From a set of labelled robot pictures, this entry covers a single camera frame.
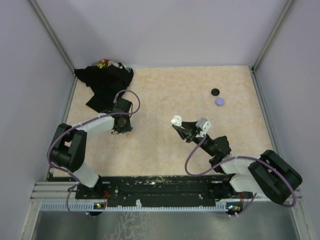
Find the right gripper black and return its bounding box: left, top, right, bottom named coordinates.
left=173, top=120, right=216, bottom=157

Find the white earbud charging case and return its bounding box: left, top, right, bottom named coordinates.
left=170, top=115, right=183, bottom=127

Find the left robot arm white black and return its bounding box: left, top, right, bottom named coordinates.
left=47, top=98, right=133, bottom=199

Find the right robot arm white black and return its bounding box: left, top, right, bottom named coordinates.
left=171, top=115, right=303, bottom=208

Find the purple round charging case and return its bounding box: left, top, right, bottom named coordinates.
left=215, top=97, right=225, bottom=106

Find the black round charging case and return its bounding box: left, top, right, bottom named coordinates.
left=211, top=88, right=220, bottom=96

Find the black printed cloth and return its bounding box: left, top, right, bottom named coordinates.
left=74, top=59, right=134, bottom=113

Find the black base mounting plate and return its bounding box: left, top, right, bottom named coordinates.
left=75, top=174, right=241, bottom=208

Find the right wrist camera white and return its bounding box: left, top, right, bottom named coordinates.
left=195, top=117, right=212, bottom=138

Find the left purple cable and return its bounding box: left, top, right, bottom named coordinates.
left=46, top=89, right=141, bottom=220

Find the white slotted cable duct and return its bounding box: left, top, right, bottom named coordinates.
left=39, top=199, right=245, bottom=213

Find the right aluminium frame post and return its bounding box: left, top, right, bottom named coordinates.
left=252, top=0, right=296, bottom=72

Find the aluminium frame post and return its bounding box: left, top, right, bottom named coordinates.
left=28, top=0, right=76, bottom=72
left=252, top=0, right=296, bottom=72

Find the left aluminium frame post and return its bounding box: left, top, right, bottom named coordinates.
left=28, top=0, right=76, bottom=72

